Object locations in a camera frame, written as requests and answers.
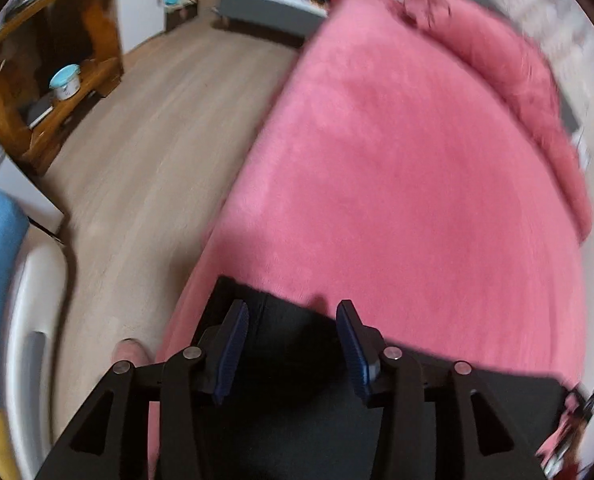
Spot black pants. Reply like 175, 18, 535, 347
197, 275, 562, 480

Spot wooden desk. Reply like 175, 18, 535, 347
0, 0, 125, 176

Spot white door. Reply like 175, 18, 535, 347
117, 0, 170, 56

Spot person's foot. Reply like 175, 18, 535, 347
113, 338, 153, 367

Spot teal lidded pot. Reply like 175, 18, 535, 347
48, 64, 81, 102

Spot pink bed blanket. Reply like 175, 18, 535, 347
147, 0, 594, 480

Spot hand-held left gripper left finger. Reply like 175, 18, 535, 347
34, 300, 250, 480

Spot pink duvet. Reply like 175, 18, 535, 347
402, 0, 594, 241

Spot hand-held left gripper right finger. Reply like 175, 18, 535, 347
336, 300, 548, 480

